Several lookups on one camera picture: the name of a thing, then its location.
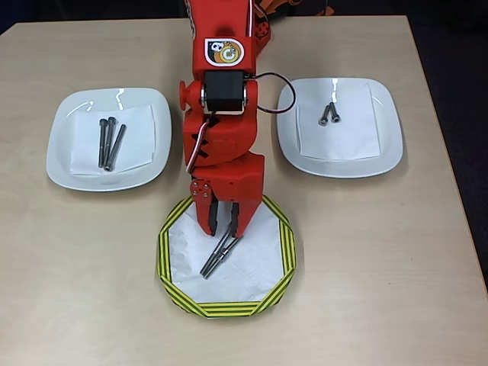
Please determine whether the black red wrist servo cable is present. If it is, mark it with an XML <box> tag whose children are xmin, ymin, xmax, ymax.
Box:
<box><xmin>253</xmin><ymin>72</ymin><xmax>297</xmax><ymax>114</ymax></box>

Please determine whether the white square ceramic plate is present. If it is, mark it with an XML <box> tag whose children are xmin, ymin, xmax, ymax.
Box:
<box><xmin>276</xmin><ymin>77</ymin><xmax>404</xmax><ymax>179</ymax></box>
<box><xmin>45</xmin><ymin>87</ymin><xmax>172</xmax><ymax>192</ymax></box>

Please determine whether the white red gripper servo cable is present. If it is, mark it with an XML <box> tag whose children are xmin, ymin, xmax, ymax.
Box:
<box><xmin>186</xmin><ymin>114</ymin><xmax>214</xmax><ymax>175</ymax></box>

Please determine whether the white red forearm servo cable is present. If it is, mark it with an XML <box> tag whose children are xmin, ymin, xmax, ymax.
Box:
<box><xmin>245</xmin><ymin>0</ymin><xmax>255</xmax><ymax>39</ymax></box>

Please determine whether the yellow green striped paper plate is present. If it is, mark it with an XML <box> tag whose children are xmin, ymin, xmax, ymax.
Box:
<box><xmin>155</xmin><ymin>194</ymin><xmax>298</xmax><ymax>320</ymax></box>

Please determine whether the long steel socket bolt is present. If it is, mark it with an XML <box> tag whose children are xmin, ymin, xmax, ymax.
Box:
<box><xmin>104</xmin><ymin>124</ymin><xmax>127</xmax><ymax>172</ymax></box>
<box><xmin>200</xmin><ymin>226</ymin><xmax>233</xmax><ymax>278</ymax></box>
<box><xmin>101</xmin><ymin>116</ymin><xmax>117</xmax><ymax>169</ymax></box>
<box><xmin>98</xmin><ymin>119</ymin><xmax>108</xmax><ymax>169</ymax></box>

